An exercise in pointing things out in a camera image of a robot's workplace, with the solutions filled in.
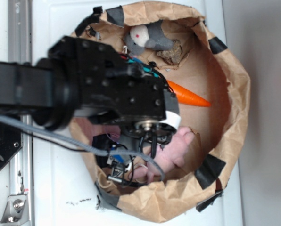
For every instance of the grey plush bunny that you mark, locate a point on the grey plush bunny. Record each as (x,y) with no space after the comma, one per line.
(147,36)

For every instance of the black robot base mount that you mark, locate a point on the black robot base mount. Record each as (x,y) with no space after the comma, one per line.
(10,143)

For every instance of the brown rock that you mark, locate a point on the brown rock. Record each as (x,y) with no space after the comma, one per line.
(172,56)

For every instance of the orange plastic toy carrot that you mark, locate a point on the orange plastic toy carrot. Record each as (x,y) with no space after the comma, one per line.
(187,97)

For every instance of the crumpled brown paper bag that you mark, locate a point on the crumpled brown paper bag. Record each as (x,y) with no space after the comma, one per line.
(211,69)

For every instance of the white plastic lid tray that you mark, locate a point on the white plastic lid tray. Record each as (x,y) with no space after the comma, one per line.
(64,192)

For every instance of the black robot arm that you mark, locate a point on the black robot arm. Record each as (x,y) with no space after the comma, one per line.
(43,91)

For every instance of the pink plush bunny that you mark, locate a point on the pink plush bunny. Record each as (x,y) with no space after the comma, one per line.
(167,157)

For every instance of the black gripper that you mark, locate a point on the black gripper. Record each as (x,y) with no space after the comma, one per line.
(114,91)

